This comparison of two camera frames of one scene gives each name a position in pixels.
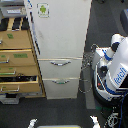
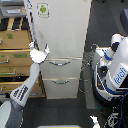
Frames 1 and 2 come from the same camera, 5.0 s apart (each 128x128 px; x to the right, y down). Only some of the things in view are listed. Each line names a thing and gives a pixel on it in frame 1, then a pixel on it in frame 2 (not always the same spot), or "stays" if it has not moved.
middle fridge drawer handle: (60, 64) stays
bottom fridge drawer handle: (60, 83) stays
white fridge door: (61, 27) stays
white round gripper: (95, 121) -> (37, 56)
